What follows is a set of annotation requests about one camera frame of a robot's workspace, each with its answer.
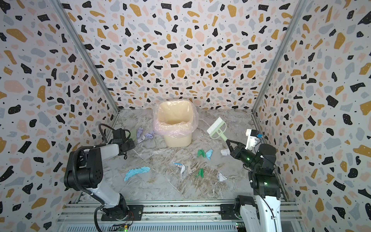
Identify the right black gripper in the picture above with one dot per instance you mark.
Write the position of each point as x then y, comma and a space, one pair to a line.
236, 150

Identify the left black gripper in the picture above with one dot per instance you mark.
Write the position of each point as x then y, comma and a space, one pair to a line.
129, 144

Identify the green plastic dustpan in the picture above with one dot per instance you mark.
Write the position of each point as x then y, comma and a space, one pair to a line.
133, 134

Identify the green hand brush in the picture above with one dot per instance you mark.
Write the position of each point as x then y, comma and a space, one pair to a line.
217, 129

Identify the cream trash bin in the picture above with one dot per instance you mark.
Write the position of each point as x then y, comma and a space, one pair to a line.
178, 142

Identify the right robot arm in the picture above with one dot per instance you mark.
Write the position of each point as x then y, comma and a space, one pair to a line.
261, 212

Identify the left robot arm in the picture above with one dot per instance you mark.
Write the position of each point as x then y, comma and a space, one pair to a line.
84, 173

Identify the white lined paper scrap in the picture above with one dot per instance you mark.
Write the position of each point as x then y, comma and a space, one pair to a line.
225, 152

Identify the purple white paper scrap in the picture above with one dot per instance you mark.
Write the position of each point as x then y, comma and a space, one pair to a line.
140, 136

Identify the white crumpled paper scrap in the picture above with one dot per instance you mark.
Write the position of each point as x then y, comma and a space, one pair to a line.
221, 177

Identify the teal paper scrap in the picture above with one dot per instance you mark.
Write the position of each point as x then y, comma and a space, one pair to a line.
133, 172

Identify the small green paper scrap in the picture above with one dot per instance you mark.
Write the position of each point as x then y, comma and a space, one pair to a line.
200, 173

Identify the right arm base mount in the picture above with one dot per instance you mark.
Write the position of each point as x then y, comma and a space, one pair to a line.
228, 212

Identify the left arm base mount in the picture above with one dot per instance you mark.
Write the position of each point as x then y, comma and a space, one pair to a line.
116, 214

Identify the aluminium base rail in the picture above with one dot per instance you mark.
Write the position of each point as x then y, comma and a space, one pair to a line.
169, 216

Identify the left aluminium corner post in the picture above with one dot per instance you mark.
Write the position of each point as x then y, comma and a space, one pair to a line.
58, 8

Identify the aluminium corner post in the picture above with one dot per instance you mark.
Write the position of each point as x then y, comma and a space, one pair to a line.
280, 52
58, 8

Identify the right aluminium corner post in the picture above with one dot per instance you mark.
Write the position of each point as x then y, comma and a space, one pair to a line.
280, 52

